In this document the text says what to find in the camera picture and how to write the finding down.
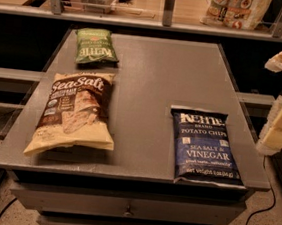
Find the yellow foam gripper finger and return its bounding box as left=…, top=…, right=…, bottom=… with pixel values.
left=256, top=95, right=282, bottom=156

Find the blue Kettle chip bag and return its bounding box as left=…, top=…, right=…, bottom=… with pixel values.
left=170, top=105, right=245, bottom=189

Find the colourful snack bag on shelf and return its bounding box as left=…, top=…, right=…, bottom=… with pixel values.
left=200, top=0, right=272, bottom=31

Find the green Kettle chip bag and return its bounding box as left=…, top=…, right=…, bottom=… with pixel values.
left=75, top=28, right=118, bottom=64

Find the cream Sea Salt chip bag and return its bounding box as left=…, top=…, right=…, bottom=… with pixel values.
left=23, top=72, right=115, bottom=156

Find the round metal drawer knob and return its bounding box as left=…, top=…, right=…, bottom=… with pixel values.
left=123, top=206, right=133, bottom=218

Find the grey drawer cabinet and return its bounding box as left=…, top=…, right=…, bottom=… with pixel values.
left=6, top=167, right=249, bottom=225

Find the black cable right floor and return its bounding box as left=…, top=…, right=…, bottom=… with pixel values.
left=238, top=155, right=282, bottom=225

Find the metal shelf rail frame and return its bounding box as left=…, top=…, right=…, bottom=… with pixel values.
left=0, top=0, right=282, bottom=42

